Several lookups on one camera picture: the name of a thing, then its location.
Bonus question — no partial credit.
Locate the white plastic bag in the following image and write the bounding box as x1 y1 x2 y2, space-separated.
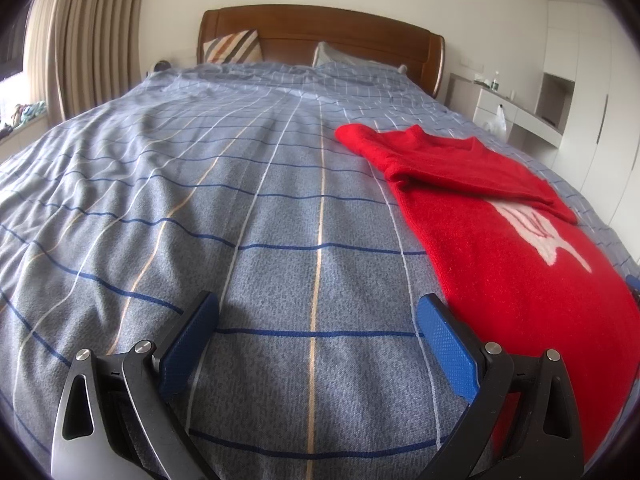
482 104 509 137

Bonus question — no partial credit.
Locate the striped pillow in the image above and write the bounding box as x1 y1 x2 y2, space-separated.
204 30 264 65

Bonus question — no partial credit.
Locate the window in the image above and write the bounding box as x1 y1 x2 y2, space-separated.
0 0 32 83

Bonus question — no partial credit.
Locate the red knitted sweater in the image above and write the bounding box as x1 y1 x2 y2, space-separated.
334 122 640 468

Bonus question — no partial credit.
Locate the wooden bed headboard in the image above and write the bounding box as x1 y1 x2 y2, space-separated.
196 4 446 98

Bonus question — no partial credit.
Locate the white desk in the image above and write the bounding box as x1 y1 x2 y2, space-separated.
446 72 563 148

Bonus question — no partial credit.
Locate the blue checked bed blanket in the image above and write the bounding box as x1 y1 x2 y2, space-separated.
0 62 640 480

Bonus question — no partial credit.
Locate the beige curtain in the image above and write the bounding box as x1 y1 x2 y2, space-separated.
22 0 151 123

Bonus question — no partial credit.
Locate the white wardrobe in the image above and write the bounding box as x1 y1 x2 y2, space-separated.
535 0 640 228

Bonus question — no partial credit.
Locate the beige window seat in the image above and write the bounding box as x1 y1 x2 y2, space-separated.
0 116 57 161

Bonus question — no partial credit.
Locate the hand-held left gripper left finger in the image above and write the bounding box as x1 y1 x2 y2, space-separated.
50 290 221 480

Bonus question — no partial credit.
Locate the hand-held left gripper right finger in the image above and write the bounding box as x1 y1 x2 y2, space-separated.
416 293 586 480

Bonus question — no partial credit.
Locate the clutter on window seat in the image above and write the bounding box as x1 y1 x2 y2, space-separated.
7 101 47 127

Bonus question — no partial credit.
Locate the grey pillow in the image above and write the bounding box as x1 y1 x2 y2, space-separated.
312 41 408 73

